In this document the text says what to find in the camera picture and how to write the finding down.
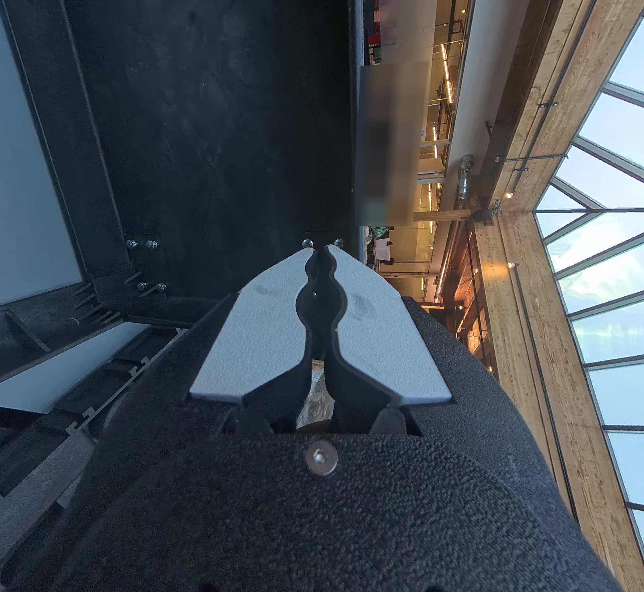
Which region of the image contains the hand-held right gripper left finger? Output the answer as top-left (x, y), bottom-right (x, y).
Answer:
top-left (189, 246), bottom-right (319, 435)

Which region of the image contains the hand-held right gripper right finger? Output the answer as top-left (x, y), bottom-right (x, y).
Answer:
top-left (324, 244), bottom-right (453, 435)

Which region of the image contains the skylight window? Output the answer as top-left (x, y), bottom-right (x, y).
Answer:
top-left (533, 13), bottom-right (644, 527)

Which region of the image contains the ceiling strip light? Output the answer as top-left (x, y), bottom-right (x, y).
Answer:
top-left (440, 43), bottom-right (454, 105)

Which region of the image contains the dark wooden beam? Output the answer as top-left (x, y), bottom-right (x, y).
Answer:
top-left (475, 0), bottom-right (584, 224)

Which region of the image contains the notched black frame rail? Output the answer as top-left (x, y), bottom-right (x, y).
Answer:
top-left (0, 325), bottom-right (194, 498)

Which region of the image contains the silver duct pipe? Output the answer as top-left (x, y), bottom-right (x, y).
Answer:
top-left (455, 153), bottom-right (476, 202)

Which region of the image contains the ribbed black frame crossbar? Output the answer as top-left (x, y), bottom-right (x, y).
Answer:
top-left (0, 270), bottom-right (212, 382)

